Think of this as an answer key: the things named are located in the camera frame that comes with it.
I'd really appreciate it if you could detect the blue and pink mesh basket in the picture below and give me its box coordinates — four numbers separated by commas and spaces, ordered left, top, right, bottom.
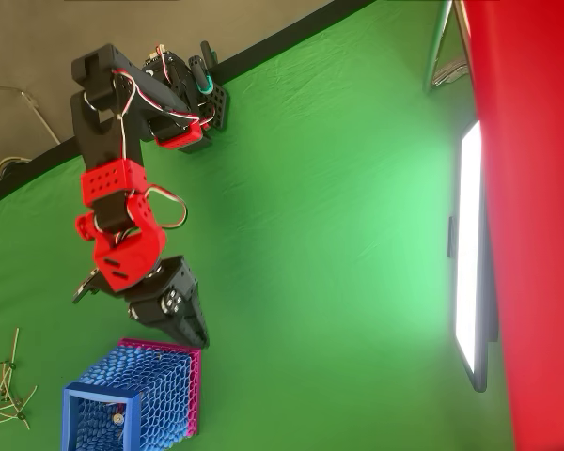
61, 337, 203, 451

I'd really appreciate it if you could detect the green table cloth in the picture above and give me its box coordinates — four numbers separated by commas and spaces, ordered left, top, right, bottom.
0, 0, 516, 451

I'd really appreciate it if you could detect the black flat light panel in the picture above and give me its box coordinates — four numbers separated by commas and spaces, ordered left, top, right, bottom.
446, 119, 500, 394

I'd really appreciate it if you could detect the chrome tube stand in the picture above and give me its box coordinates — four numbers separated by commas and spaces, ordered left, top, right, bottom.
422, 0, 472, 94

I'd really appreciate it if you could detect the large red curved object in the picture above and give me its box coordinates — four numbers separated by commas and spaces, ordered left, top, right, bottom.
462, 0, 564, 451

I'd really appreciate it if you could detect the red and white servo cable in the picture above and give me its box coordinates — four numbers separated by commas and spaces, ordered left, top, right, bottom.
111, 69, 215, 232

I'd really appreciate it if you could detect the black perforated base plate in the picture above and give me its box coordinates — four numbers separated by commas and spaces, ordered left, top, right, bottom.
200, 82, 230, 133

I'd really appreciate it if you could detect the white coiled cable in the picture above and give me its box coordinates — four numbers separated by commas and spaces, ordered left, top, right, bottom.
0, 156, 32, 180

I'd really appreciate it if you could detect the black clamp with teal ring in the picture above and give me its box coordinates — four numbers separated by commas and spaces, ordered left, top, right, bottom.
189, 40, 216, 95

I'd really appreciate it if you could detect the thin white floor cable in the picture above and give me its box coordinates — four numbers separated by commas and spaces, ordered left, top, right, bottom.
0, 83, 63, 146

